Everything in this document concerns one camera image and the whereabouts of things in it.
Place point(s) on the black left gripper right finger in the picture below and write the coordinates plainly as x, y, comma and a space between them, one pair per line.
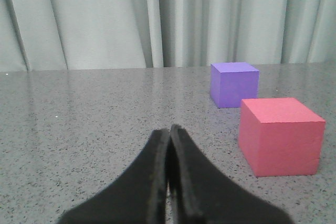
203, 194

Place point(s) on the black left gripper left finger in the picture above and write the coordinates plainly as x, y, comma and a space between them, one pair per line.
136, 196

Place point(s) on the red foam cube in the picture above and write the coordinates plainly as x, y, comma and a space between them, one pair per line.
280, 137

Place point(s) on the purple foam cube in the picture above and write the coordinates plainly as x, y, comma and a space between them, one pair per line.
233, 81

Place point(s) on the grey-green curtain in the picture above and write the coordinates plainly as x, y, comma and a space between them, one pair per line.
103, 34

